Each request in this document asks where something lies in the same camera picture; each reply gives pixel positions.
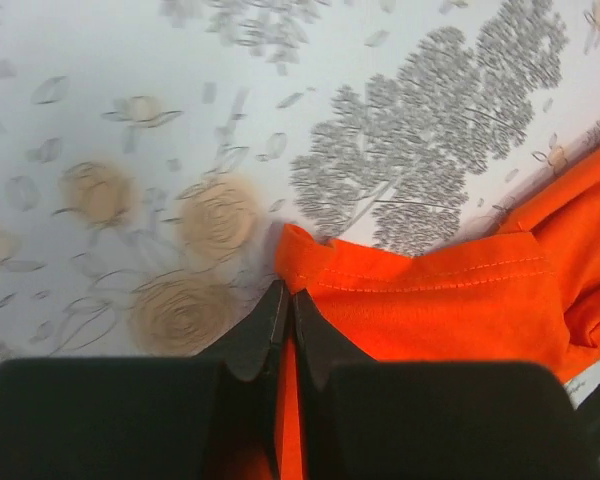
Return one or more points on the floral patterned tablecloth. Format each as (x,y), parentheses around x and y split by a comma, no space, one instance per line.
(151,150)

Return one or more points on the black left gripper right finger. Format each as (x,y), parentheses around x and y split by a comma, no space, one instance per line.
(367,419)

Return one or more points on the orange t-shirt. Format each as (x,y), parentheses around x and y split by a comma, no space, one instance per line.
(530,291)

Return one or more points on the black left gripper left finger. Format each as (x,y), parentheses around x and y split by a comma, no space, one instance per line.
(210,416)

